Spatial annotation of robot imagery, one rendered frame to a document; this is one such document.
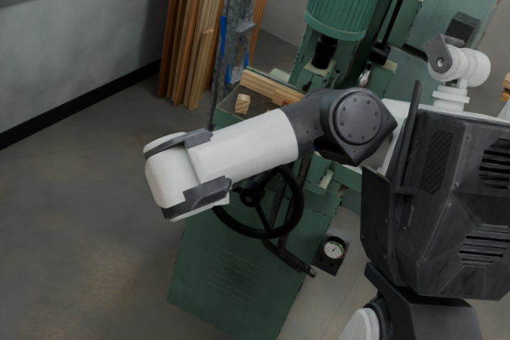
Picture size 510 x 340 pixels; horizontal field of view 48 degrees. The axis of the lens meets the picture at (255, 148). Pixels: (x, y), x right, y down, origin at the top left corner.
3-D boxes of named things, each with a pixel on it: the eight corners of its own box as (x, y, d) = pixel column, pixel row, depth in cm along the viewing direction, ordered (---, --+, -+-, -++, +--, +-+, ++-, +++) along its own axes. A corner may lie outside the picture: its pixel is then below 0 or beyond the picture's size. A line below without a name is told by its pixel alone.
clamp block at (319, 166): (270, 163, 155) (279, 137, 150) (287, 140, 166) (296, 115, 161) (319, 187, 152) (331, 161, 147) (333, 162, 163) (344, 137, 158)
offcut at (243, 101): (246, 114, 166) (250, 102, 163) (234, 111, 165) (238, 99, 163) (246, 108, 168) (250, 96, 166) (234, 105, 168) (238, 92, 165)
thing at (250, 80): (239, 84, 179) (243, 70, 176) (241, 81, 180) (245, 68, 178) (418, 164, 168) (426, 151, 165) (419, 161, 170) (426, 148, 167)
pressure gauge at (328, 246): (318, 256, 168) (326, 237, 164) (321, 249, 171) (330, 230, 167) (337, 266, 167) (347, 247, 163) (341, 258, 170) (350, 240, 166)
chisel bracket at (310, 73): (294, 92, 166) (302, 67, 161) (308, 75, 177) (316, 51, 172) (316, 102, 165) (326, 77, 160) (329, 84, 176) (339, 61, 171)
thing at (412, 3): (376, 37, 172) (395, -9, 163) (382, 29, 179) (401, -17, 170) (402, 48, 170) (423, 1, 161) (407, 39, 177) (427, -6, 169)
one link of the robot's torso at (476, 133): (565, 332, 92) (628, 117, 86) (374, 322, 83) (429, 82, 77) (461, 259, 120) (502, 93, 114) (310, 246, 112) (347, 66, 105)
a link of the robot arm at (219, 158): (172, 221, 83) (308, 168, 88) (141, 140, 84) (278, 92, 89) (168, 224, 94) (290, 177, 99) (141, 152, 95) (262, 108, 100)
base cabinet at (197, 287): (162, 300, 216) (199, 157, 175) (226, 215, 262) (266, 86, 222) (269, 357, 208) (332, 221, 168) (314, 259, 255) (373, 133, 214)
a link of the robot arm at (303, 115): (310, 165, 87) (385, 135, 90) (293, 109, 85) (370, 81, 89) (284, 157, 98) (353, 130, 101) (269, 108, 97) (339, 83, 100)
